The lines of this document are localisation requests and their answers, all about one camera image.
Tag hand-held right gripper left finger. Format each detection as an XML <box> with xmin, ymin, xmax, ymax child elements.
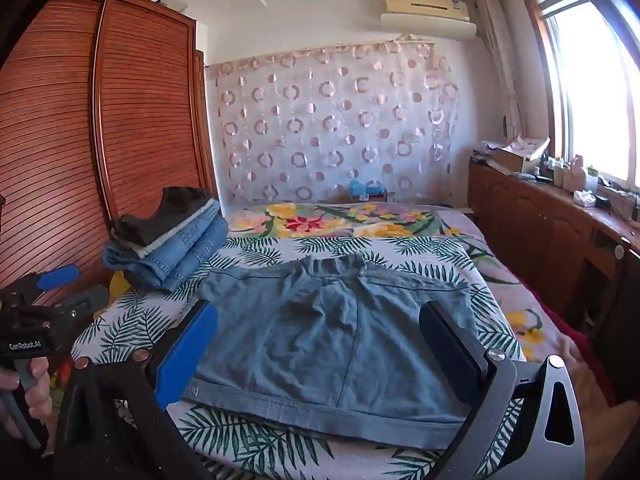
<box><xmin>55</xmin><ymin>299</ymin><xmax>219</xmax><ymax>480</ymax></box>

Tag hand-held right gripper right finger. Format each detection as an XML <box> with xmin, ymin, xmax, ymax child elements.
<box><xmin>419</xmin><ymin>301</ymin><xmax>587</xmax><ymax>480</ymax></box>

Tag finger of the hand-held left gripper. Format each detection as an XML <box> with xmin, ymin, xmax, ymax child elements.
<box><xmin>20</xmin><ymin>265</ymin><xmax>82</xmax><ymax>293</ymax></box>
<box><xmin>50</xmin><ymin>285</ymin><xmax>110</xmax><ymax>322</ymax></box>

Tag blue-grey pants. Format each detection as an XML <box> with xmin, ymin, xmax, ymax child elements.
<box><xmin>181</xmin><ymin>252</ymin><xmax>483</xmax><ymax>448</ymax></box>

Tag person's left hand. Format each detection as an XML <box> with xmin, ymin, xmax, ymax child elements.
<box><xmin>0</xmin><ymin>359</ymin><xmax>52</xmax><ymax>441</ymax></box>

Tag yellow cloth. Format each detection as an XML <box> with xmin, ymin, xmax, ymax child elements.
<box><xmin>109</xmin><ymin>272</ymin><xmax>132</xmax><ymax>302</ymax></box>

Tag folded blue jeans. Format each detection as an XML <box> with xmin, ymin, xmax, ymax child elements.
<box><xmin>103</xmin><ymin>205</ymin><xmax>230</xmax><ymax>293</ymax></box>

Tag folded dark brown cloth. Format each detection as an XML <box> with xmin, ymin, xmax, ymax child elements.
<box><xmin>111</xmin><ymin>186</ymin><xmax>215</xmax><ymax>244</ymax></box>

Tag leaf print blanket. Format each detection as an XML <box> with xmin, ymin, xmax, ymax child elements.
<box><xmin>50</xmin><ymin>232</ymin><xmax>531</xmax><ymax>480</ymax></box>

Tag red bed sheet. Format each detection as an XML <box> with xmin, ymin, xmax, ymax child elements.
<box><xmin>547</xmin><ymin>310</ymin><xmax>621</xmax><ymax>407</ymax></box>

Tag wooden sideboard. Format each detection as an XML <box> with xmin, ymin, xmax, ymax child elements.
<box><xmin>467</xmin><ymin>157</ymin><xmax>640</xmax><ymax>401</ymax></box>

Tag blue plush toy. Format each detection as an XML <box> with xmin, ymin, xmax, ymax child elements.
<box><xmin>348</xmin><ymin>178</ymin><xmax>388</xmax><ymax>203</ymax></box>

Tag wooden slatted wardrobe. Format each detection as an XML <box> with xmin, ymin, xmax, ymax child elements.
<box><xmin>0</xmin><ymin>0</ymin><xmax>219</xmax><ymax>321</ymax></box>

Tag cardboard box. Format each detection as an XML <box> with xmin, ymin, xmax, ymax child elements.
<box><xmin>492</xmin><ymin>137</ymin><xmax>551</xmax><ymax>173</ymax></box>

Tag grey device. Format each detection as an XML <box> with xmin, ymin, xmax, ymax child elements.
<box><xmin>607</xmin><ymin>189</ymin><xmax>640</xmax><ymax>222</ymax></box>

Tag circle pattern sheer curtain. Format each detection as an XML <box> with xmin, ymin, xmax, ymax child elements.
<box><xmin>205</xmin><ymin>35</ymin><xmax>461</xmax><ymax>206</ymax></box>

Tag white window drape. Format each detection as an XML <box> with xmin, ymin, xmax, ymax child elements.
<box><xmin>475</xmin><ymin>0</ymin><xmax>526</xmax><ymax>146</ymax></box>

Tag window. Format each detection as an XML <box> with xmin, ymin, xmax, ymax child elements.
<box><xmin>520</xmin><ymin>0</ymin><xmax>640</xmax><ymax>186</ymax></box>

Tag wall air conditioner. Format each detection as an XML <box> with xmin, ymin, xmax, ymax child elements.
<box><xmin>380</xmin><ymin>0</ymin><xmax>478</xmax><ymax>41</ymax></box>

